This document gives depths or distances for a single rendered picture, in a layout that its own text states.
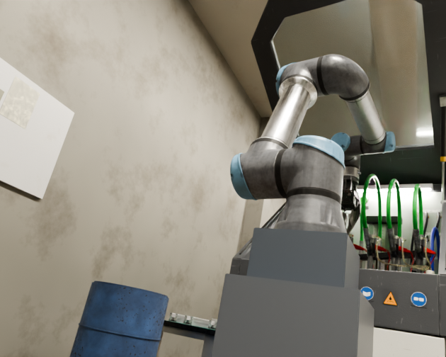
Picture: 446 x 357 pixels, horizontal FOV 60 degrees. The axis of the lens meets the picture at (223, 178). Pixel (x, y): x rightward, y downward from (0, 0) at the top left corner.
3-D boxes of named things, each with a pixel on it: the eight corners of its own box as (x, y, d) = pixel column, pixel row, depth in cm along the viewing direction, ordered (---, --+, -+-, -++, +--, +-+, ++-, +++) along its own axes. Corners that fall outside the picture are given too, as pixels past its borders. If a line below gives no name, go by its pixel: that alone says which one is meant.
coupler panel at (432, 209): (408, 272, 156) (408, 200, 167) (408, 274, 158) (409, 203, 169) (444, 275, 149) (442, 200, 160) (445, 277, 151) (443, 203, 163)
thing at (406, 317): (233, 304, 133) (241, 258, 139) (239, 306, 136) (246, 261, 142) (439, 336, 100) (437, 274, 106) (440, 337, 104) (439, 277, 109)
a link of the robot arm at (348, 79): (362, 37, 107) (396, 134, 142) (323, 47, 113) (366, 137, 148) (359, 69, 102) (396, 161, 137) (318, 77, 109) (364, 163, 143)
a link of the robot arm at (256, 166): (274, 172, 82) (326, 47, 115) (216, 176, 90) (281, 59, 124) (293, 210, 89) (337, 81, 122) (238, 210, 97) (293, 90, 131)
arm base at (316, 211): (340, 234, 70) (344, 184, 74) (262, 229, 77) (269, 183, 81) (352, 254, 82) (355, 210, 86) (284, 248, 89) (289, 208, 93)
